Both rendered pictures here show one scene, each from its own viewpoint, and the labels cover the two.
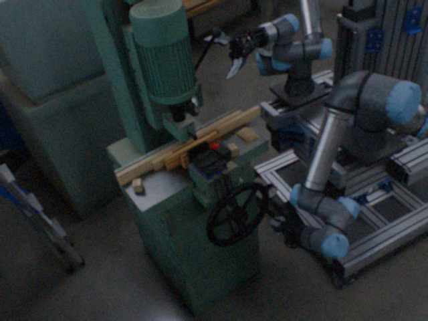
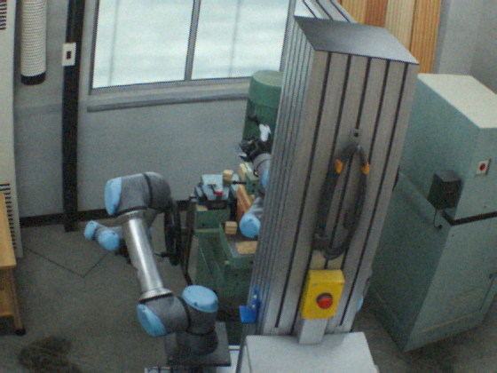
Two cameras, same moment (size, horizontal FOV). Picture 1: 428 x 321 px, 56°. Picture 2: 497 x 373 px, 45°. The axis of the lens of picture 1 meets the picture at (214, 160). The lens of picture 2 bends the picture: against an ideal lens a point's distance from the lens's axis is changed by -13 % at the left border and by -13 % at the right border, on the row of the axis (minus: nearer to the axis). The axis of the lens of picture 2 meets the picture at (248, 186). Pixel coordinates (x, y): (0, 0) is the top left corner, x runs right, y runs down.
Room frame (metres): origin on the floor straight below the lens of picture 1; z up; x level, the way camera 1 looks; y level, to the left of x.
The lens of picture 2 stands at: (1.64, -2.26, 2.47)
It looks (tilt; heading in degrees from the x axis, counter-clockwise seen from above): 31 degrees down; 100
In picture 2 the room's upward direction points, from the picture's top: 8 degrees clockwise
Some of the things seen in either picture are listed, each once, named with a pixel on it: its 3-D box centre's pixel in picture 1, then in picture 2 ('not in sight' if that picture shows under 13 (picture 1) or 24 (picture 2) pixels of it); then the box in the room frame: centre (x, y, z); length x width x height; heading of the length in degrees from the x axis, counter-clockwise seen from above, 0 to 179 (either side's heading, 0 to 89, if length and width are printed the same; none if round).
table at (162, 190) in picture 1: (202, 170); (228, 218); (1.16, 0.05, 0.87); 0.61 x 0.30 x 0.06; 120
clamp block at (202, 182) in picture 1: (213, 174); (209, 210); (1.09, 0.01, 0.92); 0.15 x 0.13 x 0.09; 120
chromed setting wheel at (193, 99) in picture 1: (190, 103); not in sight; (1.43, 0.06, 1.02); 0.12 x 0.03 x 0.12; 30
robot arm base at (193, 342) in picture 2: (370, 130); (197, 331); (1.25, -0.66, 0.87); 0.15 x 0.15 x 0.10
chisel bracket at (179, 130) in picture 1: (179, 126); (262, 184); (1.27, 0.12, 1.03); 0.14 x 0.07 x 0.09; 30
